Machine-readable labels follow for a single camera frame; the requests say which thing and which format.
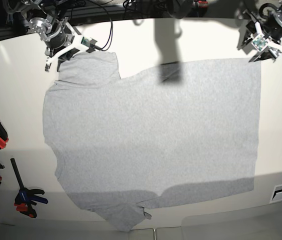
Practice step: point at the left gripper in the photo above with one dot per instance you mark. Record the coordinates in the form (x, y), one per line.
(254, 28)

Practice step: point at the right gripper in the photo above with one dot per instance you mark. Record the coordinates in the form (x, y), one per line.
(60, 38)

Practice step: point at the grey T-shirt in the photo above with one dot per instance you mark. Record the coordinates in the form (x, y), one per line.
(170, 135)

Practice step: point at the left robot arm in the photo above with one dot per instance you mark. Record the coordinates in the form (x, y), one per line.
(270, 17)

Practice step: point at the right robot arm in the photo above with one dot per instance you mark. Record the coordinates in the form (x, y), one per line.
(47, 19)

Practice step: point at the blue black bar clamp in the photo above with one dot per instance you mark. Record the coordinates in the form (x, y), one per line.
(26, 198)

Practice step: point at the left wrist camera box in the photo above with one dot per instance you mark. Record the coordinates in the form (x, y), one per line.
(260, 42)

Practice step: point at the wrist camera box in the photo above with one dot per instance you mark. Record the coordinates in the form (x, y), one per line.
(260, 42)
(89, 44)

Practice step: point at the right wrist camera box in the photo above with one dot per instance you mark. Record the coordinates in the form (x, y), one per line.
(89, 44)

